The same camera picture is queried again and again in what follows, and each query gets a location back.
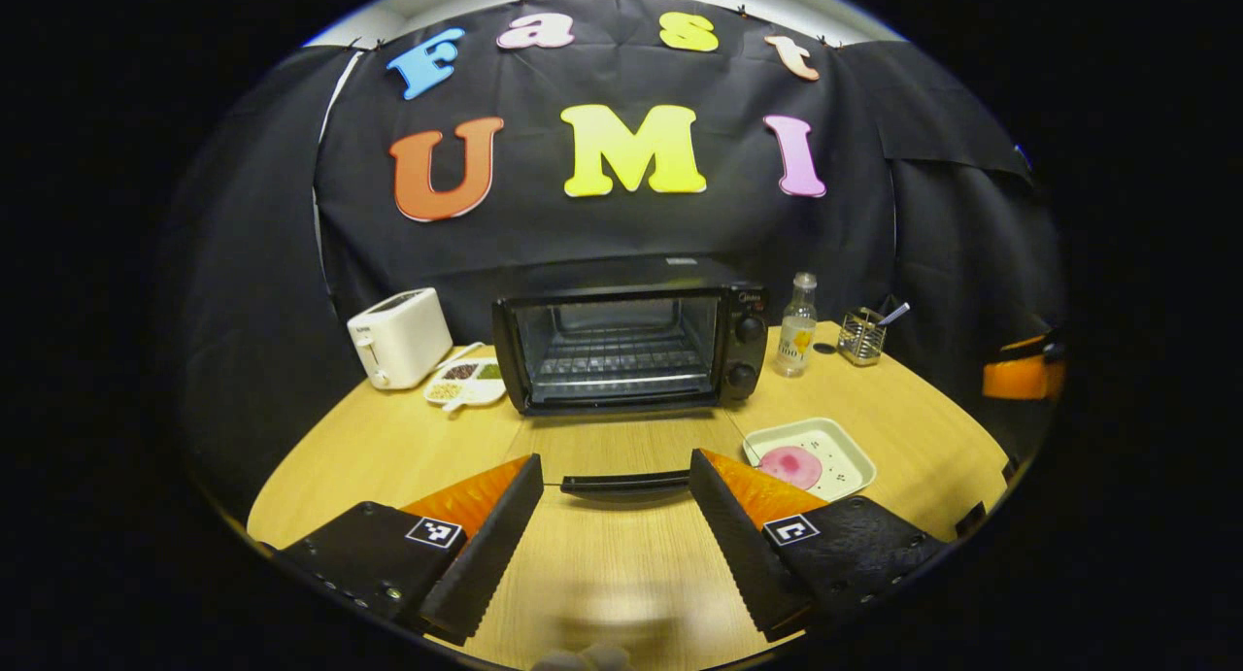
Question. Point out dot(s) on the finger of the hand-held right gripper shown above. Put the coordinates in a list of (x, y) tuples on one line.
[(1020, 380), (1029, 345)]

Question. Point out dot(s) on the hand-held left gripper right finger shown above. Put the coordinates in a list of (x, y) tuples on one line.
[(748, 554)]

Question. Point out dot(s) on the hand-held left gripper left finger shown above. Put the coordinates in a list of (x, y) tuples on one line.
[(490, 554)]

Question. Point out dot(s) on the pink ham slice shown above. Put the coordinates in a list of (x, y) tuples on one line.
[(791, 467)]

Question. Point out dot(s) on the white rectangular food plate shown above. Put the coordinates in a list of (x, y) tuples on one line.
[(845, 467)]

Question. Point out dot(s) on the black electric oven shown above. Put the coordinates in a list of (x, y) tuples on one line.
[(748, 307)]

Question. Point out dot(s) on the metal spoon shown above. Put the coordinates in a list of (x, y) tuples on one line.
[(895, 312)]

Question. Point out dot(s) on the white divided snack plate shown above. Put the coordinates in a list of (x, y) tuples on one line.
[(466, 387)]

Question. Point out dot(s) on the glass bottle with yellow label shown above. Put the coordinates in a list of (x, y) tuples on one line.
[(796, 336)]

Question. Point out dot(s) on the white toaster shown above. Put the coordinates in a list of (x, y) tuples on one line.
[(398, 339)]

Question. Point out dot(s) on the black backdrop cloth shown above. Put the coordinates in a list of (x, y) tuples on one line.
[(621, 229)]

